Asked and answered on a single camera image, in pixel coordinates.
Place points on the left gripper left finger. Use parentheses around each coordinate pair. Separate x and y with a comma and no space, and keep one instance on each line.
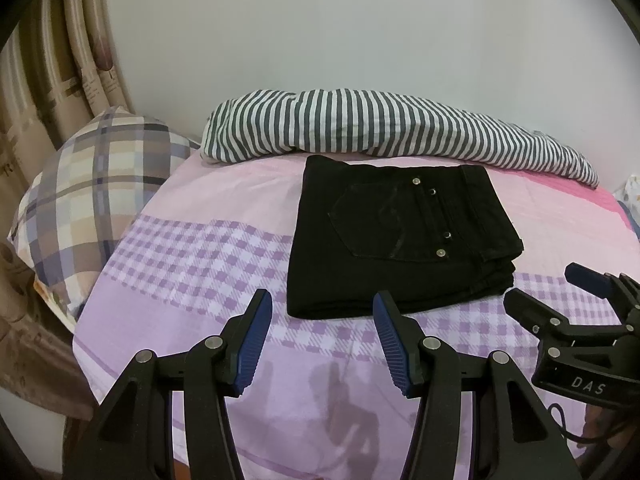
(130,435)

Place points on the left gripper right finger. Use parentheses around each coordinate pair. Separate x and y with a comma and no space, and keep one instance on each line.
(513,434)

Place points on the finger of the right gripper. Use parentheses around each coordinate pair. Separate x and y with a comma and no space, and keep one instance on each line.
(617,289)
(536,317)

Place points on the black pants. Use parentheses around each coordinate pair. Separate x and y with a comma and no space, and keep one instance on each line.
(430,236)

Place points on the blue patterned sheet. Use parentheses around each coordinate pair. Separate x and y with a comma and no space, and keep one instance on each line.
(631,220)

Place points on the dotted white cloth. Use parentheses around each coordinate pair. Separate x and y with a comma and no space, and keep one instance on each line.
(629,194)

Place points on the pink purple bedsheet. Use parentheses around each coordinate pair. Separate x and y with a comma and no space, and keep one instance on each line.
(322,403)

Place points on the plaid pillow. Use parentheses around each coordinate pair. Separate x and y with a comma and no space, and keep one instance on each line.
(76,211)

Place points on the striped grey white blanket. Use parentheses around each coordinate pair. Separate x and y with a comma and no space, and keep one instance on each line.
(380,124)

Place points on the brown patterned curtain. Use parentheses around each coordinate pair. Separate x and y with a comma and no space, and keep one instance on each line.
(57,71)

